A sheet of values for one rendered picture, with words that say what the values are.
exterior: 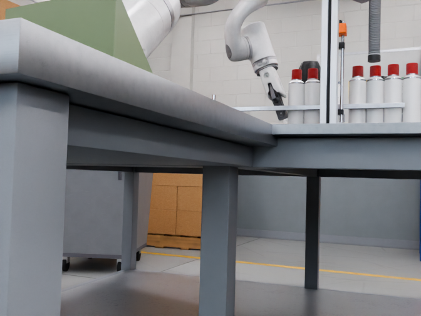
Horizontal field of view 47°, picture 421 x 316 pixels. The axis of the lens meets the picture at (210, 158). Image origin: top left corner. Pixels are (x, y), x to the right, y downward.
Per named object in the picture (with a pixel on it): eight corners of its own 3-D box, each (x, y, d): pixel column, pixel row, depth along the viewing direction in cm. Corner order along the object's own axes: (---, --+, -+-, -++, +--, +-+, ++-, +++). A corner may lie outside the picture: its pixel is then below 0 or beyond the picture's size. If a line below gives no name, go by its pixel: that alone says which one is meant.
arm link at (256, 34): (254, 59, 155) (279, 54, 157) (242, 22, 157) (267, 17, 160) (246, 69, 163) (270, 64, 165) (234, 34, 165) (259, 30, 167)
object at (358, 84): (366, 133, 150) (366, 68, 151) (365, 131, 145) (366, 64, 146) (348, 133, 152) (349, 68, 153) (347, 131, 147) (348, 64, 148)
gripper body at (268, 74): (273, 59, 154) (284, 91, 152) (279, 66, 163) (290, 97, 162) (251, 68, 156) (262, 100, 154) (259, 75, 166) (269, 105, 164)
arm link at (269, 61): (272, 53, 154) (275, 61, 154) (278, 59, 163) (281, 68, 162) (249, 63, 157) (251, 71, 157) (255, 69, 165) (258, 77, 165)
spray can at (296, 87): (305, 133, 156) (306, 71, 157) (301, 131, 152) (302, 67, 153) (290, 133, 159) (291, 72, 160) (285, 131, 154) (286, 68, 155)
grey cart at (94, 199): (83, 256, 432) (87, 149, 437) (152, 259, 428) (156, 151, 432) (41, 275, 344) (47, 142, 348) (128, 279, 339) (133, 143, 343)
